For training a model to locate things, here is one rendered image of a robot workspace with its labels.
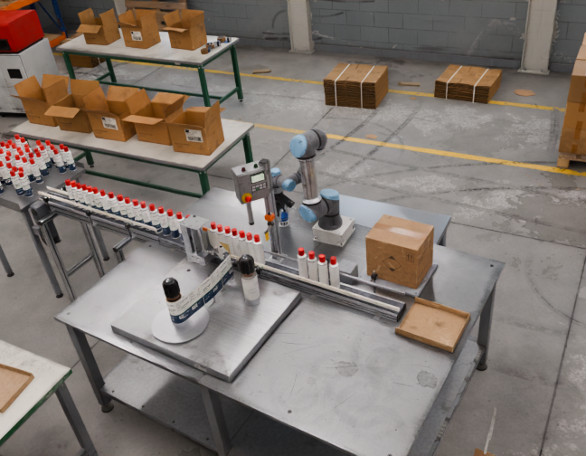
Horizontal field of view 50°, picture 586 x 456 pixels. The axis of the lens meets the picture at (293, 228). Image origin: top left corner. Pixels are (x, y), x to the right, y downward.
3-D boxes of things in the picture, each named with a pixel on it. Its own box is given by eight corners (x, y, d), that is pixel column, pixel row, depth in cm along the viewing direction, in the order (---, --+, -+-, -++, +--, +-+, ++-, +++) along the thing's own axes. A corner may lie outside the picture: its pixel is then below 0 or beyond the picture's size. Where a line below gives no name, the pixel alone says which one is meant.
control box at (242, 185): (236, 197, 352) (231, 167, 341) (263, 188, 357) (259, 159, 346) (241, 205, 344) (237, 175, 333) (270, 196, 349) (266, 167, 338)
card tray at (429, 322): (394, 333, 317) (394, 327, 315) (414, 301, 335) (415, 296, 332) (452, 352, 303) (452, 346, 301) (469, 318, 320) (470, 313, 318)
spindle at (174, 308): (168, 324, 330) (155, 283, 313) (179, 313, 336) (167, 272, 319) (181, 329, 326) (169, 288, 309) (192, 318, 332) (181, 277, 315)
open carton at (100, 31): (79, 47, 766) (70, 16, 744) (105, 33, 803) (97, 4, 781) (102, 49, 752) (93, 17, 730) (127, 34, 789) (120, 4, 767)
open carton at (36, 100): (18, 127, 586) (4, 90, 565) (51, 107, 618) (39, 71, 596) (50, 132, 570) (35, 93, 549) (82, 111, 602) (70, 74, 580)
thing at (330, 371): (54, 319, 355) (52, 317, 353) (213, 189, 454) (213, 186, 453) (397, 476, 255) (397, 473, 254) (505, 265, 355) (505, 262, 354)
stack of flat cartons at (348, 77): (324, 105, 745) (322, 80, 727) (339, 87, 784) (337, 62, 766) (376, 109, 721) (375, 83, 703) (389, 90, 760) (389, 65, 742)
